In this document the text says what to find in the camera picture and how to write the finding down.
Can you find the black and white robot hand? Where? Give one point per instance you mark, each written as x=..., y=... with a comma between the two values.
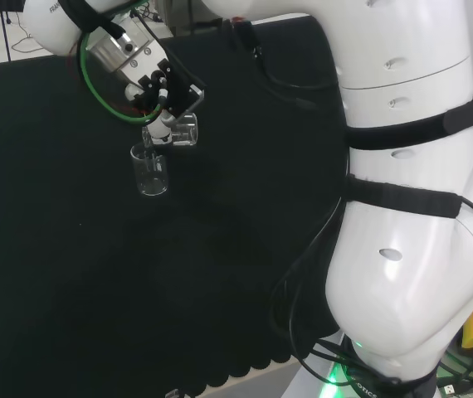
x=170, y=93

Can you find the clear glass beaker with water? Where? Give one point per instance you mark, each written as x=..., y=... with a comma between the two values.
x=187, y=132

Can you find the clear empty glass beaker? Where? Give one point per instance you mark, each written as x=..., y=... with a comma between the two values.
x=151, y=178

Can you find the black bench cloth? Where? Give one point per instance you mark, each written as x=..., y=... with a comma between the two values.
x=74, y=248

